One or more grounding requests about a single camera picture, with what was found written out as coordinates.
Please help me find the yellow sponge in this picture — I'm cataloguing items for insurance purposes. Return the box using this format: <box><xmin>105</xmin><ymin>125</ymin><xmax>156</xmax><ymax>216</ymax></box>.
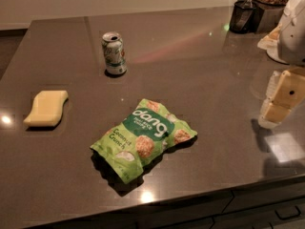
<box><xmin>24</xmin><ymin>91</ymin><xmax>69</xmax><ymax>127</ymax></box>

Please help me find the green rice chip bag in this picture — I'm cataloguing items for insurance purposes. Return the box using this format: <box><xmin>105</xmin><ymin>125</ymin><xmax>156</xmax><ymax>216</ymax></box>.
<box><xmin>91</xmin><ymin>99</ymin><xmax>197</xmax><ymax>184</ymax></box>

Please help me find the white plastic canister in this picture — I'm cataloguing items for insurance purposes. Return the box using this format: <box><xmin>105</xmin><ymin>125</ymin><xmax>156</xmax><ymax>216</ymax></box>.
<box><xmin>257</xmin><ymin>24</ymin><xmax>288</xmax><ymax>64</ymax></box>

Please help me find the black drawer handle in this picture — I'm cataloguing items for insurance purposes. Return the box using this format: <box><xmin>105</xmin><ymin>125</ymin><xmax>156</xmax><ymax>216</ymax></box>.
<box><xmin>274</xmin><ymin>206</ymin><xmax>302</xmax><ymax>221</ymax></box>

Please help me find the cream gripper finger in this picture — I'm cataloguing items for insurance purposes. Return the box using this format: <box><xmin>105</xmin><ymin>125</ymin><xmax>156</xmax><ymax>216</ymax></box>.
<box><xmin>266</xmin><ymin>67</ymin><xmax>305</xmax><ymax>109</ymax></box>
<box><xmin>258</xmin><ymin>99</ymin><xmax>291</xmax><ymax>129</ymax></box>

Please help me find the black mesh cup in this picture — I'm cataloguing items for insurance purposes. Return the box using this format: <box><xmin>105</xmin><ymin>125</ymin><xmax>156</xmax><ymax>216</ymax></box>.
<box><xmin>229</xmin><ymin>1</ymin><xmax>255</xmax><ymax>33</ymax></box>

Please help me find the green white soda can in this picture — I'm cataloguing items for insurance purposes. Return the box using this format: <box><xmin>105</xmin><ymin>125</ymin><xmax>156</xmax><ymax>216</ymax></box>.
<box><xmin>101</xmin><ymin>31</ymin><xmax>127</xmax><ymax>75</ymax></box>

